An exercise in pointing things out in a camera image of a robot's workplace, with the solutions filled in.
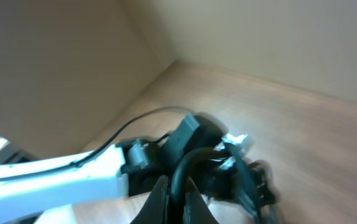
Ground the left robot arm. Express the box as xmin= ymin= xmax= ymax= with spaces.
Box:
xmin=0 ymin=113 xmax=226 ymax=223

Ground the black USB cable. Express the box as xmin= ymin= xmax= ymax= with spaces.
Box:
xmin=169 ymin=147 xmax=278 ymax=224

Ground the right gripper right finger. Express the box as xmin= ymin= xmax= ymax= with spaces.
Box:
xmin=184 ymin=179 xmax=218 ymax=224

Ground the left camera cable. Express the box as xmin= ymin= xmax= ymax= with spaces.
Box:
xmin=0 ymin=106 xmax=194 ymax=187

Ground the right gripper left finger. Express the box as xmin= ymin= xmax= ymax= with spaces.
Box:
xmin=130 ymin=175 xmax=169 ymax=224

